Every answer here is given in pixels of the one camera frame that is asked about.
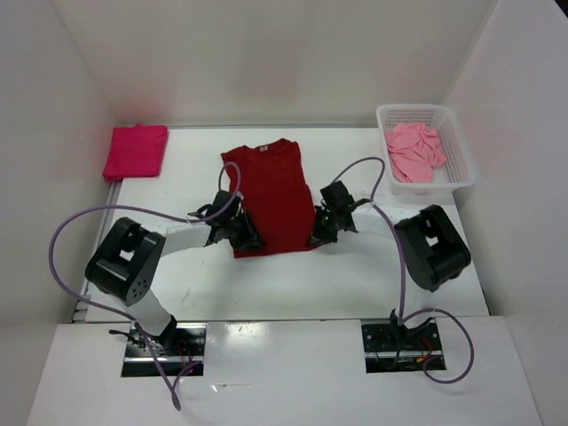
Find white perforated plastic basket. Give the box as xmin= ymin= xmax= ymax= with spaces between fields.
xmin=376 ymin=104 xmax=475 ymax=196

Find dark red t shirt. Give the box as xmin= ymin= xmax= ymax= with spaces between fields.
xmin=221 ymin=138 xmax=315 ymax=258

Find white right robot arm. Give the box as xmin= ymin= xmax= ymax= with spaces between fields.
xmin=308 ymin=199 xmax=471 ymax=349

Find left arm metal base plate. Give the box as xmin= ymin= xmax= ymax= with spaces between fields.
xmin=119 ymin=323 xmax=207 ymax=378

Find magenta t shirt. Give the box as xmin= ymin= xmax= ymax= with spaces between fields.
xmin=102 ymin=124 xmax=169 ymax=182

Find light pink t shirt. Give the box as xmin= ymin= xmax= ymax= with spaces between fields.
xmin=384 ymin=122 xmax=447 ymax=184

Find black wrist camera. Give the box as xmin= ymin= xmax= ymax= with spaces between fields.
xmin=320 ymin=180 xmax=355 ymax=211
xmin=208 ymin=190 xmax=241 ymax=220

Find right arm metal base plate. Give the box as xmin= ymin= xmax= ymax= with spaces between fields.
xmin=361 ymin=319 xmax=446 ymax=374

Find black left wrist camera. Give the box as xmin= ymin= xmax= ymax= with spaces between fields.
xmin=208 ymin=190 xmax=241 ymax=220

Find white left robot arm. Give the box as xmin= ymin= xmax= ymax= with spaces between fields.
xmin=85 ymin=208 xmax=265 ymax=355

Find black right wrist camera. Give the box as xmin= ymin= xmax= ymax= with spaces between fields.
xmin=320 ymin=180 xmax=355 ymax=211

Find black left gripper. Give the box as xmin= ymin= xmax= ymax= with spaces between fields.
xmin=223 ymin=209 xmax=264 ymax=251

